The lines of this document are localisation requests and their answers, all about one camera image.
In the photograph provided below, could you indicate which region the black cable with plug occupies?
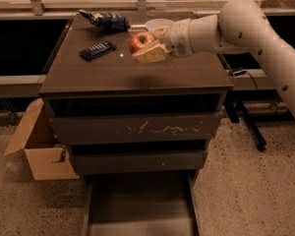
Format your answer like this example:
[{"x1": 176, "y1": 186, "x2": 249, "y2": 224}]
[{"x1": 227, "y1": 66, "x2": 261, "y2": 91}]

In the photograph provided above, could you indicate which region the dark blue snack bar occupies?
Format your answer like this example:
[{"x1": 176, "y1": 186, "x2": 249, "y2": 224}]
[{"x1": 79, "y1": 41, "x2": 117, "y2": 61}]

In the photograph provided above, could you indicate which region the white ceramic bowl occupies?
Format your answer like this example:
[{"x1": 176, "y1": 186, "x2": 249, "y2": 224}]
[{"x1": 146, "y1": 19, "x2": 174, "y2": 30}]

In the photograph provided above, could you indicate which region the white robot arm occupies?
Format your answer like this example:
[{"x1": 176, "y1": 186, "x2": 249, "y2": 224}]
[{"x1": 133, "y1": 0, "x2": 295, "y2": 118}]

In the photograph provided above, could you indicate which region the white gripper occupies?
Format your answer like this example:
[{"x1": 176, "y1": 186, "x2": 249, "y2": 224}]
[{"x1": 132, "y1": 15, "x2": 245, "y2": 64}]

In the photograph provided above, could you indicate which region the grey top drawer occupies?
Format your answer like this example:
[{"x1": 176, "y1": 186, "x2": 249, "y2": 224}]
[{"x1": 50, "y1": 94, "x2": 220, "y2": 146}]

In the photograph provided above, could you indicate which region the red apple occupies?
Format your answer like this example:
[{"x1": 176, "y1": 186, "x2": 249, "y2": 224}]
[{"x1": 129, "y1": 32, "x2": 155, "y2": 54}]

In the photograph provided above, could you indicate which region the black wheeled stand leg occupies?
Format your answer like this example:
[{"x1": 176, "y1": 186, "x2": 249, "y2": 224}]
[{"x1": 223, "y1": 99, "x2": 266, "y2": 151}]

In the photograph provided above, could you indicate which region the grey bottom drawer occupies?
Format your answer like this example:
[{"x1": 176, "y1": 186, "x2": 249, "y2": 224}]
[{"x1": 82, "y1": 171, "x2": 202, "y2": 236}]

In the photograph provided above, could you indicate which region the open cardboard box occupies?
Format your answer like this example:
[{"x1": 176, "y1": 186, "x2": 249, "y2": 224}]
[{"x1": 4, "y1": 98, "x2": 80, "y2": 180}]

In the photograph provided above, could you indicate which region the grey drawer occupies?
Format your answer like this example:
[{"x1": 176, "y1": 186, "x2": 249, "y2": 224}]
[
  {"x1": 82, "y1": 171, "x2": 202, "y2": 236},
  {"x1": 50, "y1": 94, "x2": 220, "y2": 146},
  {"x1": 70, "y1": 140, "x2": 207, "y2": 175}
]

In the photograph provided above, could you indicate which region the grey drawer cabinet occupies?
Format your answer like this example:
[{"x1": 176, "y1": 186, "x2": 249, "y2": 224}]
[{"x1": 38, "y1": 11, "x2": 234, "y2": 179}]

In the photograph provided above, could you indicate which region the blue chip bag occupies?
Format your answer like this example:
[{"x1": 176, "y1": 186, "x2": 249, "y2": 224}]
[{"x1": 79, "y1": 10, "x2": 130, "y2": 31}]

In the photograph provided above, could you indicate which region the grey middle drawer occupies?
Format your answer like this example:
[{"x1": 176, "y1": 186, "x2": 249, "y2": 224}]
[{"x1": 70, "y1": 140, "x2": 207, "y2": 175}]

